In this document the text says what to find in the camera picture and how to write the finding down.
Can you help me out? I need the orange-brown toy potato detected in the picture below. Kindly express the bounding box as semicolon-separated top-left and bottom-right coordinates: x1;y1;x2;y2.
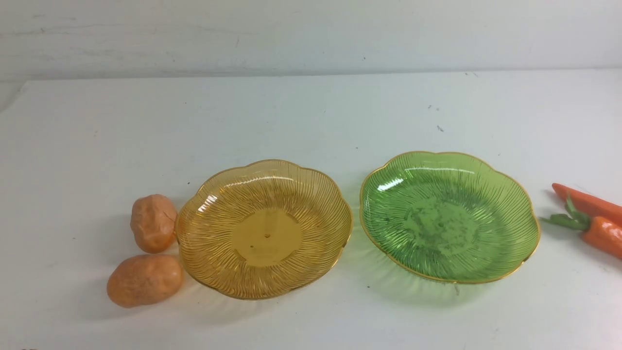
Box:
130;193;177;253
106;254;184;308

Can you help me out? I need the orange toy carrot back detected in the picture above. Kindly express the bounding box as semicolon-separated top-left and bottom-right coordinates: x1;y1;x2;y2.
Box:
552;182;622;226

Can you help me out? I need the orange toy carrot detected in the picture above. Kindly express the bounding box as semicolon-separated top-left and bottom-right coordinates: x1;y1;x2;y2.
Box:
539;196;622;260
552;182;622;226

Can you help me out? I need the orange toy carrot front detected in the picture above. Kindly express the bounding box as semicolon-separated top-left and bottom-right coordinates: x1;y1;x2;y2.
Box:
539;196;622;260

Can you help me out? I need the amber ribbed plastic plate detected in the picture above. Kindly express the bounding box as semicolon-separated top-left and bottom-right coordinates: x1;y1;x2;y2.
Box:
175;159;354;300

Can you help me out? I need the green ribbed plastic plate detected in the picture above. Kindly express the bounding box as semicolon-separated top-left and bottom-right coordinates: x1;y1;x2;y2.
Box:
359;151;541;284

